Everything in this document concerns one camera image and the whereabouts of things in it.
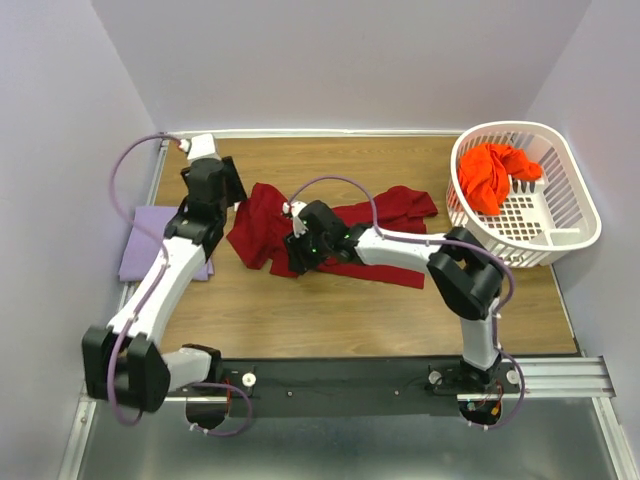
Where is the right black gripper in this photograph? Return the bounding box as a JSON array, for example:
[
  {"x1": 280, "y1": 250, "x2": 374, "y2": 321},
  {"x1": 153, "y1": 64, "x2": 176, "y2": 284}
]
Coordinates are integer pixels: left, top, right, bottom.
[{"x1": 281, "y1": 225, "x2": 331, "y2": 275}]

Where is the dark red t shirt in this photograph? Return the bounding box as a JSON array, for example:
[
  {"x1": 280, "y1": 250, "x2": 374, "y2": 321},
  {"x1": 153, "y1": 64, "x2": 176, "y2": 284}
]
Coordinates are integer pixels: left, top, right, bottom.
[{"x1": 227, "y1": 183, "x2": 438, "y2": 289}]

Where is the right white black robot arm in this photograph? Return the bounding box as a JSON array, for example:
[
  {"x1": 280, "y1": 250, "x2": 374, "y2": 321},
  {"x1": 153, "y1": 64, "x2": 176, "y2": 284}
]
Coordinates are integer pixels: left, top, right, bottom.
[{"x1": 282, "y1": 200, "x2": 505, "y2": 392}]

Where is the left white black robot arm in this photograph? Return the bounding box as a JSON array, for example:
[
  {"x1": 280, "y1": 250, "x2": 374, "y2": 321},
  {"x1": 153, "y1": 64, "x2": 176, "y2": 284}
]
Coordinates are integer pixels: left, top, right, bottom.
[{"x1": 81, "y1": 157, "x2": 247, "y2": 413}]

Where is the folded purple t shirt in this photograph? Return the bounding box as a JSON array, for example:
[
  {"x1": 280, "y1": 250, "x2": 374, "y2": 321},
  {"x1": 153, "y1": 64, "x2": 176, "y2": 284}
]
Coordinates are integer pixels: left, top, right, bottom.
[{"x1": 117, "y1": 205, "x2": 216, "y2": 283}]

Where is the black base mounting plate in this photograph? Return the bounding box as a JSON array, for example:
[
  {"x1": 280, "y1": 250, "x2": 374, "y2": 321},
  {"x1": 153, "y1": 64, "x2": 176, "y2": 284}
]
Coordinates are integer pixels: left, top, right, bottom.
[{"x1": 221, "y1": 355, "x2": 519, "y2": 418}]

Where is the orange t shirt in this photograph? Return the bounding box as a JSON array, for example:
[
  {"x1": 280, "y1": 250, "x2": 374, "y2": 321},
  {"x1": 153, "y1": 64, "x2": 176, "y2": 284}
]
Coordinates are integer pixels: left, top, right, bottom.
[{"x1": 457, "y1": 143, "x2": 543, "y2": 216}]

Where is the white plastic laundry basket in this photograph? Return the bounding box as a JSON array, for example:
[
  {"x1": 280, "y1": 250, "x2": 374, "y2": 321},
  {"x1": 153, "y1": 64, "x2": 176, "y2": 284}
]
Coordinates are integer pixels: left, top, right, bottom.
[{"x1": 446, "y1": 121, "x2": 602, "y2": 268}]

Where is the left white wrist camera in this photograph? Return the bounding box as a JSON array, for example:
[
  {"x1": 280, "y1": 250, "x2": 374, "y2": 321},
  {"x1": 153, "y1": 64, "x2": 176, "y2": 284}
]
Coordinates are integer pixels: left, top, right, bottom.
[{"x1": 178, "y1": 133, "x2": 221, "y2": 165}]

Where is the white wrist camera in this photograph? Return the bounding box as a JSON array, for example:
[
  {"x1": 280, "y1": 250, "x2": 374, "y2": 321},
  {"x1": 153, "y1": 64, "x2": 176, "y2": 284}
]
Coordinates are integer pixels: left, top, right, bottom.
[
  {"x1": 282, "y1": 201, "x2": 308, "y2": 238},
  {"x1": 178, "y1": 133, "x2": 221, "y2": 165}
]

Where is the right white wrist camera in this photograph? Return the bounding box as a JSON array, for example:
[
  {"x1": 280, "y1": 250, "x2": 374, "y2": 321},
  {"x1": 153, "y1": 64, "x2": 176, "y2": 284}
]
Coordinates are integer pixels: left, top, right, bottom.
[{"x1": 282, "y1": 201, "x2": 308, "y2": 238}]

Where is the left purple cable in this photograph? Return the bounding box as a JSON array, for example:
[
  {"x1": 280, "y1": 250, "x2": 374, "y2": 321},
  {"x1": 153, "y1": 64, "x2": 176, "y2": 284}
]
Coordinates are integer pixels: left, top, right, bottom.
[{"x1": 102, "y1": 132, "x2": 181, "y2": 426}]

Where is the aluminium frame rail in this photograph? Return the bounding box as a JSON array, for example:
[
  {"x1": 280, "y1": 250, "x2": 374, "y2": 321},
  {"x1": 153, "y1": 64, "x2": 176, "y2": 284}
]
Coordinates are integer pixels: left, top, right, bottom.
[{"x1": 56, "y1": 132, "x2": 640, "y2": 480}]

